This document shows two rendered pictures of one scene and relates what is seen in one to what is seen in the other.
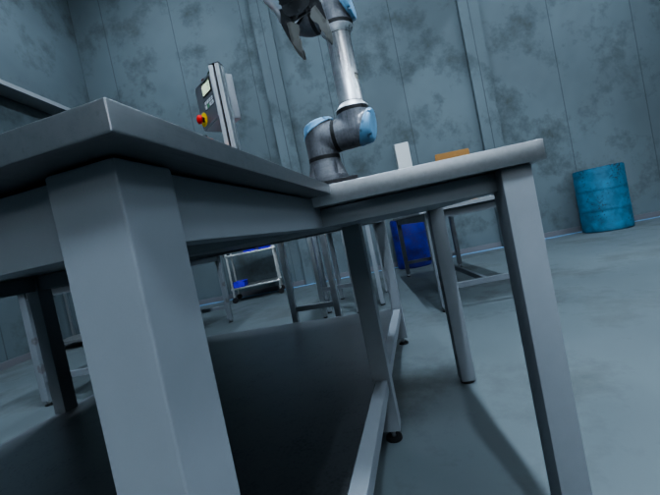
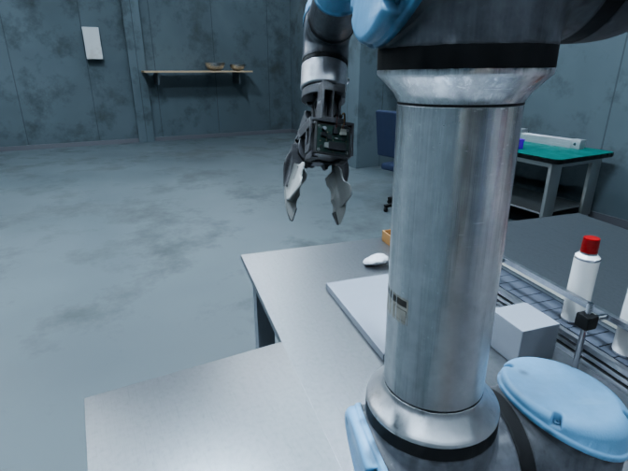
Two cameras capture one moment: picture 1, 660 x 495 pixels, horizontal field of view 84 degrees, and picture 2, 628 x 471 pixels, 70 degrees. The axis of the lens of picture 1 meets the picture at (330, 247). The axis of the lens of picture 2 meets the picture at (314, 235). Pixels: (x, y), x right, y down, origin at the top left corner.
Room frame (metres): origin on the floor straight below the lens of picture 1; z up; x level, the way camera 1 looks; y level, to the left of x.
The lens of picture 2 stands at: (1.53, -0.44, 1.43)
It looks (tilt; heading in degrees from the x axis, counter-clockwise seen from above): 21 degrees down; 148
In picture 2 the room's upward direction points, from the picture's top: straight up
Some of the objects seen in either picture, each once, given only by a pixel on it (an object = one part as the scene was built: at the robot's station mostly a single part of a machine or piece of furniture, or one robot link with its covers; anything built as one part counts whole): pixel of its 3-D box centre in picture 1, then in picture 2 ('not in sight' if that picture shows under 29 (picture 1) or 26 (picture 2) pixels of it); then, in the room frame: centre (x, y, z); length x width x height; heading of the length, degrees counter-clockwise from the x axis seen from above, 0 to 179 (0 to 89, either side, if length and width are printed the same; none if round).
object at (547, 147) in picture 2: not in sight; (479, 165); (-1.64, 3.77, 0.41); 2.33 x 0.90 x 0.82; 175
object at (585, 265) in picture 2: not in sight; (581, 279); (1.09, 0.56, 0.98); 0.05 x 0.05 x 0.20
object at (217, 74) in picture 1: (233, 146); not in sight; (1.51, 0.31, 1.17); 0.04 x 0.04 x 0.67; 76
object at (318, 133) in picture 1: (322, 138); (548, 437); (1.36, -0.05, 1.08); 0.13 x 0.12 x 0.14; 68
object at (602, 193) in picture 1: (602, 197); not in sight; (5.42, -4.10, 0.47); 0.65 x 0.62 x 0.94; 85
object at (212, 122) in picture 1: (217, 103); not in sight; (1.59, 0.35, 1.38); 0.17 x 0.10 x 0.19; 41
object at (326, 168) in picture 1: (326, 171); not in sight; (1.37, -0.05, 0.97); 0.15 x 0.15 x 0.10
